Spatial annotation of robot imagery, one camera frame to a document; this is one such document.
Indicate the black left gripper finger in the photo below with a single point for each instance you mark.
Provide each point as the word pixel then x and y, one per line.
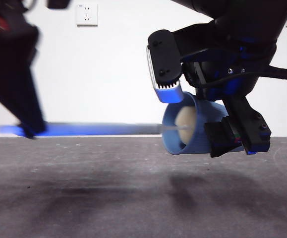
pixel 14 81

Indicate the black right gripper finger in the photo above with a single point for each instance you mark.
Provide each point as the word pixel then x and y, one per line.
pixel 222 138

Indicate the blue ribbed plastic cup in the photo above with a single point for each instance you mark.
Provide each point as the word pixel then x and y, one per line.
pixel 209 110

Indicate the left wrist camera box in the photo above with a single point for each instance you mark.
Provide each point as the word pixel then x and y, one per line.
pixel 58 3

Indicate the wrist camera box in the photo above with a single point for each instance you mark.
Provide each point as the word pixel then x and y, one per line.
pixel 163 57
pixel 58 3

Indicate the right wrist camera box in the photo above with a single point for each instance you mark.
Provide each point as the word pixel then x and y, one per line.
pixel 163 57

